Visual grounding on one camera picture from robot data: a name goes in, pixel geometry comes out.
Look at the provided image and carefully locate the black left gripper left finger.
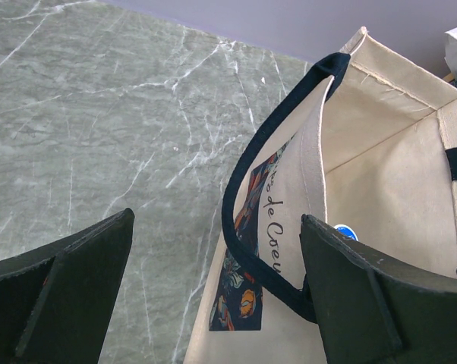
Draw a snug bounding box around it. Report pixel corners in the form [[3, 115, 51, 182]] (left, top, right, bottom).
[[0, 209, 134, 363]]

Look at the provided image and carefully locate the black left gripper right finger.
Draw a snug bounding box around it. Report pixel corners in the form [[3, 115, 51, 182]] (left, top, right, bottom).
[[301, 215, 457, 363]]

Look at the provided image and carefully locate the beige canvas tote bag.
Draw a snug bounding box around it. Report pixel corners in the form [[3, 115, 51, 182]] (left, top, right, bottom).
[[184, 28, 457, 363]]

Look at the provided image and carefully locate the Pocari bottle blue cap left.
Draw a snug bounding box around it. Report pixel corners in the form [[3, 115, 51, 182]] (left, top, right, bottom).
[[334, 224, 358, 240]]

